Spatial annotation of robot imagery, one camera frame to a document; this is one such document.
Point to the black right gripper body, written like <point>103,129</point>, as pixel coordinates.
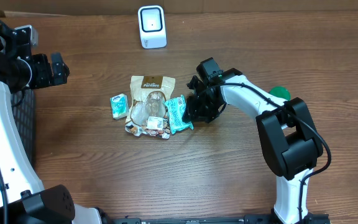
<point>206,107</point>

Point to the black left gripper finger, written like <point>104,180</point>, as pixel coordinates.
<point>57,60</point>
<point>60,73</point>

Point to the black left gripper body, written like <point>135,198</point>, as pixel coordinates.
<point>41,73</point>

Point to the teal snack packet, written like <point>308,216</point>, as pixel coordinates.
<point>176,109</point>

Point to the brown beige snack pouch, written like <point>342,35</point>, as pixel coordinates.
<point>148,114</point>

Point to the small teal tissue pack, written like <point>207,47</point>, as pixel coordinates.
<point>119,106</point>

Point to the green lid jar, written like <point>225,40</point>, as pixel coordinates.
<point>280,92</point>

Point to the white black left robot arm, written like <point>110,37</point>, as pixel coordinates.
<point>23,197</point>

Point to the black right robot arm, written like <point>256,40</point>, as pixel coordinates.
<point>291,146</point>

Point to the grey plastic mesh basket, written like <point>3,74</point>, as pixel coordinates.
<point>23,108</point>

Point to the cardboard backdrop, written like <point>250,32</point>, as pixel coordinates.
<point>117,7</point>

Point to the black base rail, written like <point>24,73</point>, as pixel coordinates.
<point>197,220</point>

